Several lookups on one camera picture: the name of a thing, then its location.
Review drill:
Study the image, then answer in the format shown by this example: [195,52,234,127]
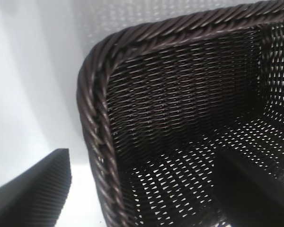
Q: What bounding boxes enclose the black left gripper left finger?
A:
[0,148,71,227]

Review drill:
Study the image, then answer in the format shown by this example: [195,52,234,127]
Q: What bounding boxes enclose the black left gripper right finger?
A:
[213,151,284,227]

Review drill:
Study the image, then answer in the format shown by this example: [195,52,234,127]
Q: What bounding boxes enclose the dark brown wicker basket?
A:
[77,0,284,227]

